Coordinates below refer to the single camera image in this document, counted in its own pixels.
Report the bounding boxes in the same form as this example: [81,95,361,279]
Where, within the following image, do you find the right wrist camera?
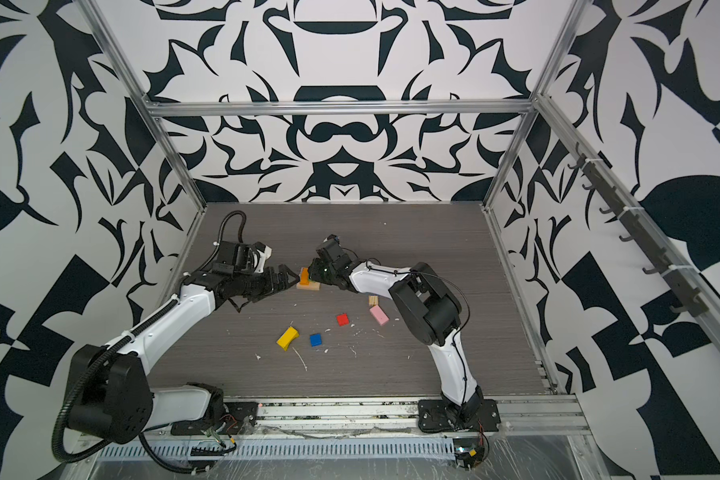
[321,234,345,260]

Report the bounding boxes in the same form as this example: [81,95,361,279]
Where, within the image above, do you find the aluminium front rail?
[74,392,595,463]

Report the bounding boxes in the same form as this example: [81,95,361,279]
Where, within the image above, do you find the pink wood block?
[369,305,389,325]

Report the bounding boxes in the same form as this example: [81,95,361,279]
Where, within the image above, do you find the yellow arch wood block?
[277,326,300,351]

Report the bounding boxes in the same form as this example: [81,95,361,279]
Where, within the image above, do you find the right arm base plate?
[417,399,502,434]

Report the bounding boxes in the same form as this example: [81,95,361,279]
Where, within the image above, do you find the left black corrugated cable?
[136,431,217,476]

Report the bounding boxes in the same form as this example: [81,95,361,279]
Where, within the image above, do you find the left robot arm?
[51,241,300,463]

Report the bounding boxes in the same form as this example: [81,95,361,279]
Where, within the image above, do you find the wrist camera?
[321,234,345,260]
[242,242,272,274]

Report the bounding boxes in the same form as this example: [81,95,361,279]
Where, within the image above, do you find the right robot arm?
[308,235,483,425]

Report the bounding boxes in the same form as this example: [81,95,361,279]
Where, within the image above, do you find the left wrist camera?
[242,242,272,274]

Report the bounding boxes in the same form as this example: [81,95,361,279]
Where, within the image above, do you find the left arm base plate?
[170,401,259,436]

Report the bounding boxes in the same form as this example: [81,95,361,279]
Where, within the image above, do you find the aluminium frame crossbar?
[146,99,532,118]

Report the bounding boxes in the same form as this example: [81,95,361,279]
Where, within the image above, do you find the black hook rack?
[570,146,709,318]

